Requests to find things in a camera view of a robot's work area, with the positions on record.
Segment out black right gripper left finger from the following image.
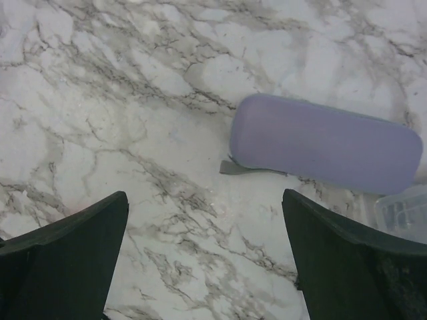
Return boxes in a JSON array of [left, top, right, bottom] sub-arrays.
[[1, 191, 129, 319]]

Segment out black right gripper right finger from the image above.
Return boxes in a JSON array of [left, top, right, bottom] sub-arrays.
[[282, 189, 426, 319]]

